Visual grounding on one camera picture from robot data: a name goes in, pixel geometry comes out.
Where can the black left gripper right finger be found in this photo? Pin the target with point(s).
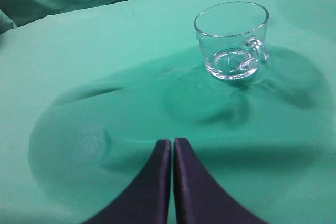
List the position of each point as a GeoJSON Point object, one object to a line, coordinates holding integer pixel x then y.
{"type": "Point", "coordinates": [197, 195]}

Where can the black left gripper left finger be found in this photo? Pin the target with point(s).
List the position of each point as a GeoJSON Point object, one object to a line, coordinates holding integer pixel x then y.
{"type": "Point", "coordinates": [146, 199]}

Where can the green tablecloth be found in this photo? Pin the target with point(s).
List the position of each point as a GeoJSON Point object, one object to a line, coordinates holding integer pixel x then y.
{"type": "Point", "coordinates": [86, 94]}

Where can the clear glass mug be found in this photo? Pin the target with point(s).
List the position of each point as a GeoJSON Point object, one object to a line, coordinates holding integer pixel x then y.
{"type": "Point", "coordinates": [231, 37]}

